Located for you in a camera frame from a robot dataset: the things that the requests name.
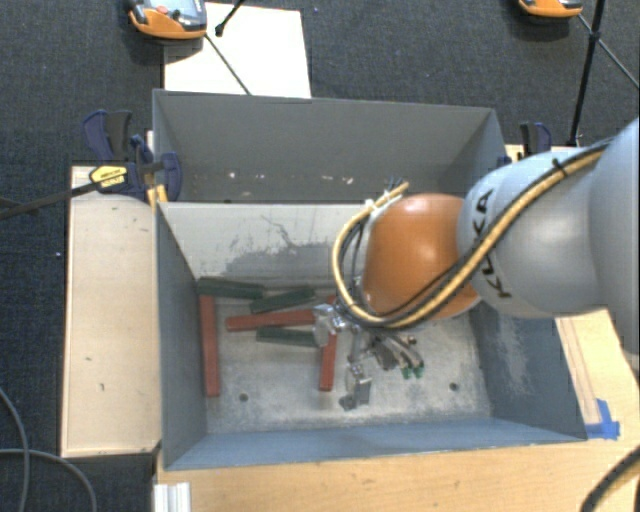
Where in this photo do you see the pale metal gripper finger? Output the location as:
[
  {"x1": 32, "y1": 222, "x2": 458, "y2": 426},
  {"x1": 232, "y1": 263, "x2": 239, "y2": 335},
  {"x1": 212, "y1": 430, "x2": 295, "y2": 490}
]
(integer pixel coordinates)
[
  {"x1": 312, "y1": 304, "x2": 343, "y2": 348},
  {"x1": 338, "y1": 364, "x2": 375, "y2": 413}
]

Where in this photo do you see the red-brown flat block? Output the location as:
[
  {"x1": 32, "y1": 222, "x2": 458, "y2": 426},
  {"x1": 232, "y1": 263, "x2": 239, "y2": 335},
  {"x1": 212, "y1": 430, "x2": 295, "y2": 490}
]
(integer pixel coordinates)
[
  {"x1": 318, "y1": 293, "x2": 341, "y2": 393},
  {"x1": 198, "y1": 294, "x2": 223, "y2": 399},
  {"x1": 224, "y1": 308, "x2": 318, "y2": 334}
]

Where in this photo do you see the dark green flat block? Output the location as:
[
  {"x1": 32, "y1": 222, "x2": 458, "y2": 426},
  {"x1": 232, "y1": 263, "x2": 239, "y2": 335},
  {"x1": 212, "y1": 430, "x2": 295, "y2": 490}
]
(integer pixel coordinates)
[
  {"x1": 249, "y1": 285, "x2": 318, "y2": 316},
  {"x1": 195, "y1": 277, "x2": 267, "y2": 302},
  {"x1": 255, "y1": 325, "x2": 322, "y2": 350}
]

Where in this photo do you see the grey metal bin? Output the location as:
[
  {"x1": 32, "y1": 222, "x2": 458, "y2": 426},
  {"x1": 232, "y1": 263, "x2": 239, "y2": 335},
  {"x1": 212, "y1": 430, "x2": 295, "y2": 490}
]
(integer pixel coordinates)
[{"x1": 151, "y1": 88, "x2": 589, "y2": 472}]

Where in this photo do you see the pale wood board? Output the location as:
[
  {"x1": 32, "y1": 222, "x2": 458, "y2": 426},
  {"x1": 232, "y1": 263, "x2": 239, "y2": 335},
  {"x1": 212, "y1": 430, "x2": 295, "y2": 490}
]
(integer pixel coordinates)
[{"x1": 59, "y1": 164, "x2": 164, "y2": 459}]

